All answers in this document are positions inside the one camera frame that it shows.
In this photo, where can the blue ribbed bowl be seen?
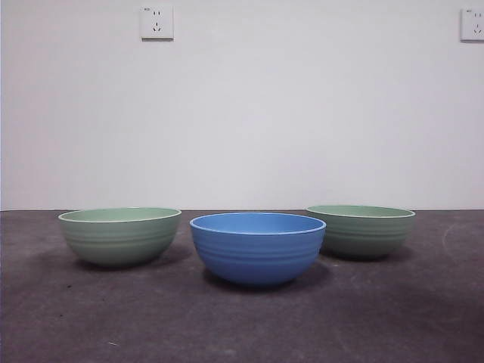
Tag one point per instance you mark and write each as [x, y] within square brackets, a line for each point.
[257, 257]

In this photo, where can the green ribbed bowl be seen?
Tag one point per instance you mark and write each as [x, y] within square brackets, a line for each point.
[121, 242]
[367, 238]

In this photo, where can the white wall socket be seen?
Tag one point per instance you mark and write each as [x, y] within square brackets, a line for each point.
[157, 22]
[472, 24]

